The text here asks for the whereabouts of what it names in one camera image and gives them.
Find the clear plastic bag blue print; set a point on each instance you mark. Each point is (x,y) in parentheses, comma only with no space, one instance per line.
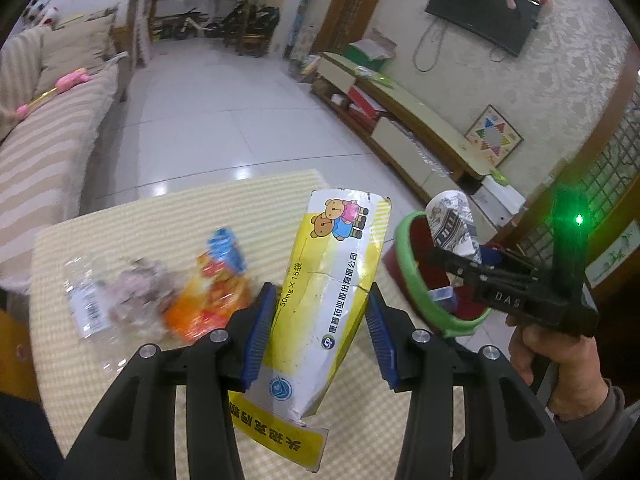
(100,305)

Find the low wooden television cabinet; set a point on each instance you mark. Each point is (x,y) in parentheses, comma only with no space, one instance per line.
(425,120)

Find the colourful star checkers board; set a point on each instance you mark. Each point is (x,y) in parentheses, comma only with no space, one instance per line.
(494,136)

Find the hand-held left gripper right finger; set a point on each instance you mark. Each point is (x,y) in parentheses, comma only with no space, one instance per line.
(380,340)

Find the small green item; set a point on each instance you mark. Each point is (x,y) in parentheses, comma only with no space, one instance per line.
(498,176)

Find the beige striped sofa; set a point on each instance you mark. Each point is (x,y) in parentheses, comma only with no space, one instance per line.
(45,160)

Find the person's right forearm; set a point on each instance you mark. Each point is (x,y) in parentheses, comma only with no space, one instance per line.
(590,425)

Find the black wall television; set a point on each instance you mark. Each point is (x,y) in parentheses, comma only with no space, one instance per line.
(480,7)

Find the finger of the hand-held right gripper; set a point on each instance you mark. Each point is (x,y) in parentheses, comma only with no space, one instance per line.
(492,257)
(460,266)

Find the red box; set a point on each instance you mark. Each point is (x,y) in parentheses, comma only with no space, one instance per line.
(362,102)

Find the pink toy wand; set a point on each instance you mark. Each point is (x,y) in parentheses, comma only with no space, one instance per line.
(72,80)

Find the green packet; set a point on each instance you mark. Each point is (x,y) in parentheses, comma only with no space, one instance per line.
(375,75)

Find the red bucket with green rim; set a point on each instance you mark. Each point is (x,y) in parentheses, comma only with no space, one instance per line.
(422,272)

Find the bamboo scroll painting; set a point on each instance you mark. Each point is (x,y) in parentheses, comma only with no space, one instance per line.
(617,257)

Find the green white cardboard box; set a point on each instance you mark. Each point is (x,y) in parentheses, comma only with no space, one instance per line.
(367,52)

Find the white printed paper cup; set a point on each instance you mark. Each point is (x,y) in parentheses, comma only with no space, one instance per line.
(450,220)

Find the beige pillow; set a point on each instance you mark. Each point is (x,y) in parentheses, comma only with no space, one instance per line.
(80,45)

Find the white balance bike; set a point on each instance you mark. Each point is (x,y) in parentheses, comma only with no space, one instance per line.
(192,25)

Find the yellow checked tablecloth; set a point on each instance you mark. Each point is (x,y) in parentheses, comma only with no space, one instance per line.
(150,220)

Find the person's right hand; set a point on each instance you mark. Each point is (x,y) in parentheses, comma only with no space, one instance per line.
(570,360)

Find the orange snack packet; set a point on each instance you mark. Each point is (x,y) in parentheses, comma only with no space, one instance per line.
(215,300)

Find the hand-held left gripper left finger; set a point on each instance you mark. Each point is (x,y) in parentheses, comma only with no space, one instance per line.
(257,340)

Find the wooden chair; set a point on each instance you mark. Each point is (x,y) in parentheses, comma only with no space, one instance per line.
(252,45)

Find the black stroller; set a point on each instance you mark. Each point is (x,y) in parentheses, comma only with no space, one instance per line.
(255,17)

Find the wooden lattice door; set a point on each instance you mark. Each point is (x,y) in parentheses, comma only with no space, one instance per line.
(615,170)

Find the colourful toy packets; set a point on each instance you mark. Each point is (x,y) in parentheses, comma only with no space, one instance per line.
(310,66)

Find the yellow medicine box with bears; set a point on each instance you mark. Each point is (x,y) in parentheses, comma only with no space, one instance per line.
(320,285)

